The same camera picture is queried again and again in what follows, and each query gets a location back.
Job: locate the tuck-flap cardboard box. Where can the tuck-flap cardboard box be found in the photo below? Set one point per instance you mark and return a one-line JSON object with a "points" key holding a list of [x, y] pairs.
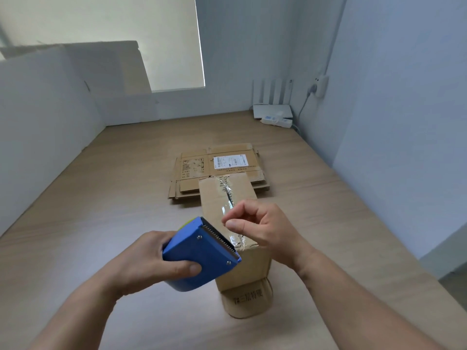
{"points": [[211, 196]]}

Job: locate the person's right forearm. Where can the person's right forearm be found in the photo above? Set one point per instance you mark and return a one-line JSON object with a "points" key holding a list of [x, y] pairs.
{"points": [[365, 309]]}

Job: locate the white power strip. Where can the white power strip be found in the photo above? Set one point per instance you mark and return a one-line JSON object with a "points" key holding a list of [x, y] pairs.
{"points": [[284, 123]]}

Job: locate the person's right hand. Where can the person's right hand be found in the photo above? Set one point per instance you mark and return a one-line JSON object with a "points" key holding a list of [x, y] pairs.
{"points": [[270, 236]]}

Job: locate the blue tape dispenser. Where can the blue tape dispenser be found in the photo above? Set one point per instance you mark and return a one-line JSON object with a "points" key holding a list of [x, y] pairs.
{"points": [[197, 251]]}

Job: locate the stack of cardboard boxes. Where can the stack of cardboard boxes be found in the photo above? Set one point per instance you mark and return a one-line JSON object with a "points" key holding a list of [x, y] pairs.
{"points": [[182, 196]]}

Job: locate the white foam partition board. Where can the white foam partition board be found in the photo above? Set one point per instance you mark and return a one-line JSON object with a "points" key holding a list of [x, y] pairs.
{"points": [[43, 134]]}

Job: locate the bright window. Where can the bright window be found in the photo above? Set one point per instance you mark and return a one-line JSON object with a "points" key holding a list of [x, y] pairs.
{"points": [[164, 32]]}

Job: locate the person's left hand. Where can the person's left hand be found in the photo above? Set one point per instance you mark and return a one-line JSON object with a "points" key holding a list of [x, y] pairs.
{"points": [[142, 264]]}

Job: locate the white router with antennas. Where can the white router with antennas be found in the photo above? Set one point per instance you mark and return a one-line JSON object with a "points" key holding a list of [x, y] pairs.
{"points": [[271, 111]]}

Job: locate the clear yellowish tape roll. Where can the clear yellowish tape roll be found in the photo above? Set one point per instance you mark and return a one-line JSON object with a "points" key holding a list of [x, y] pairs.
{"points": [[185, 225]]}

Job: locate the person's left forearm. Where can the person's left forearm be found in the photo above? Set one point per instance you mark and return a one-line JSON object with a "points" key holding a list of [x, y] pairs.
{"points": [[73, 320]]}

